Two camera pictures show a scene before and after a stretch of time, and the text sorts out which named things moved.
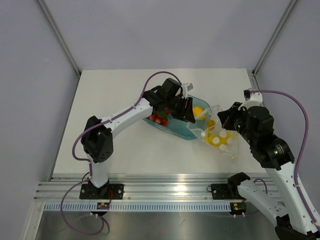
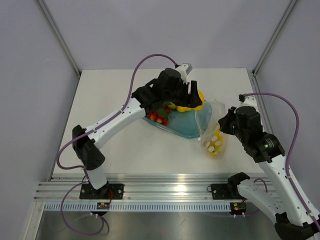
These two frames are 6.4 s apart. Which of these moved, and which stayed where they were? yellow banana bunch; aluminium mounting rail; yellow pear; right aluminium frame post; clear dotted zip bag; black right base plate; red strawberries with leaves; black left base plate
Moved: clear dotted zip bag; yellow banana bunch; yellow pear
Stayed: black right base plate; black left base plate; red strawberries with leaves; right aluminium frame post; aluminium mounting rail
